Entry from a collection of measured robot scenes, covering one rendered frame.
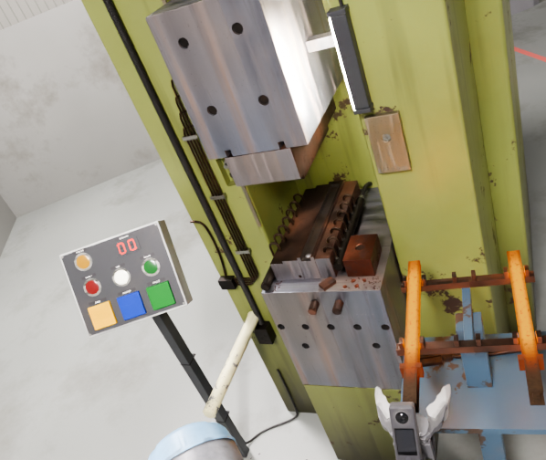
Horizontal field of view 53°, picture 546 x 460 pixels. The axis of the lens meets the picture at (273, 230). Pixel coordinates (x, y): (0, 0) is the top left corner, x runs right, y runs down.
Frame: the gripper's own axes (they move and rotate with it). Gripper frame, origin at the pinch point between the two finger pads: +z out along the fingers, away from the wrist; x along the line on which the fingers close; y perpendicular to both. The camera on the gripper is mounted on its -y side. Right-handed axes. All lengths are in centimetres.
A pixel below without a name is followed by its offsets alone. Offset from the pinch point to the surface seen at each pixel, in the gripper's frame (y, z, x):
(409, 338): -0.8, 11.8, -0.6
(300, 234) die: 1, 61, -36
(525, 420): 26.4, 9.0, 21.2
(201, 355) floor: 100, 102, -132
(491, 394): 26.4, 16.5, 14.4
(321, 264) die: 3, 47, -28
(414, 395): -1.2, -4.2, 1.0
